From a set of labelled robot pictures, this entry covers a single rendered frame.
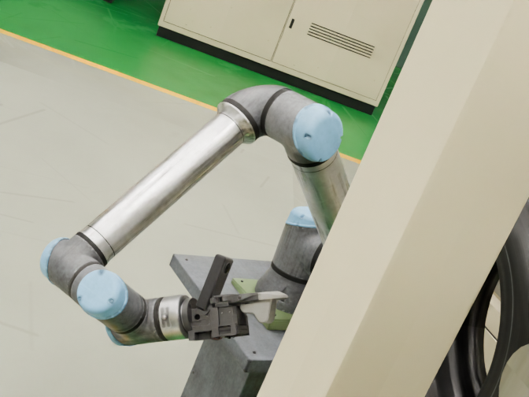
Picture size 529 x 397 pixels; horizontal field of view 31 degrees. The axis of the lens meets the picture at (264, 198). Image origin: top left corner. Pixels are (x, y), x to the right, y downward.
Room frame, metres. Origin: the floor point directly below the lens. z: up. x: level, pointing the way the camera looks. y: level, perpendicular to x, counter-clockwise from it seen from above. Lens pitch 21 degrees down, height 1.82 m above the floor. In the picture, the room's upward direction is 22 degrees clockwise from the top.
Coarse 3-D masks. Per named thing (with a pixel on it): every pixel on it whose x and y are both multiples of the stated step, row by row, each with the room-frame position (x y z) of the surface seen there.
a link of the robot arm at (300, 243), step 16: (304, 208) 2.50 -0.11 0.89; (288, 224) 2.44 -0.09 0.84; (304, 224) 2.41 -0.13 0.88; (288, 240) 2.42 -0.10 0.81; (304, 240) 2.40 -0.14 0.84; (320, 240) 2.39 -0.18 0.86; (288, 256) 2.40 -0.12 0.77; (304, 256) 2.38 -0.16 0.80; (288, 272) 2.40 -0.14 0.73; (304, 272) 2.39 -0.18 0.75
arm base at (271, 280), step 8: (272, 264) 2.44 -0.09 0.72; (272, 272) 2.42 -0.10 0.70; (280, 272) 2.40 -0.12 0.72; (264, 280) 2.42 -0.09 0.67; (272, 280) 2.41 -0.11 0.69; (280, 280) 2.40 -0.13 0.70; (288, 280) 2.39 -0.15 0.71; (296, 280) 2.39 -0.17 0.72; (304, 280) 2.40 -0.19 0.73; (256, 288) 2.43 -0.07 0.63; (264, 288) 2.40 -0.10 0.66; (272, 288) 2.39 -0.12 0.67; (280, 288) 2.39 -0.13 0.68; (288, 288) 2.39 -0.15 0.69; (296, 288) 2.39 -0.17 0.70; (304, 288) 2.40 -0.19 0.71; (288, 296) 2.38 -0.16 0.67; (296, 296) 2.38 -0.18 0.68; (280, 304) 2.37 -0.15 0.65; (288, 304) 2.37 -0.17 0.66; (296, 304) 2.37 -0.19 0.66; (288, 312) 2.37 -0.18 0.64
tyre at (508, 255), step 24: (528, 216) 1.38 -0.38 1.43; (528, 240) 1.35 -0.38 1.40; (504, 264) 1.35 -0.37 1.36; (528, 264) 1.32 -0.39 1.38; (504, 288) 1.33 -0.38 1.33; (528, 288) 1.30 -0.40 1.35; (480, 312) 1.75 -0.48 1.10; (504, 312) 1.31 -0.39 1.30; (528, 312) 1.28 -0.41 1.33; (456, 336) 1.75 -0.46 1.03; (480, 336) 1.74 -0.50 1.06; (504, 336) 1.29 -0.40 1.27; (528, 336) 1.26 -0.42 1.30; (456, 360) 1.73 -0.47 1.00; (480, 360) 1.71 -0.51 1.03; (504, 360) 1.27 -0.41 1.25; (432, 384) 1.69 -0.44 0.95; (456, 384) 1.69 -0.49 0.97; (480, 384) 1.67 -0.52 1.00
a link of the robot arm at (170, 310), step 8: (168, 296) 1.73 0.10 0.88; (176, 296) 1.72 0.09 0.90; (184, 296) 1.73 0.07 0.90; (160, 304) 1.71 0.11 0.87; (168, 304) 1.70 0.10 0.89; (176, 304) 1.70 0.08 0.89; (160, 312) 1.69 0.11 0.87; (168, 312) 1.69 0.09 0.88; (176, 312) 1.68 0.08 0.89; (160, 320) 1.68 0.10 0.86; (168, 320) 1.68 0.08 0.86; (176, 320) 1.68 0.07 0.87; (168, 328) 1.68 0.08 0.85; (176, 328) 1.67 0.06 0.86; (184, 328) 1.69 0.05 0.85; (168, 336) 1.68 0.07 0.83; (176, 336) 1.68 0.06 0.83; (184, 336) 1.68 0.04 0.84
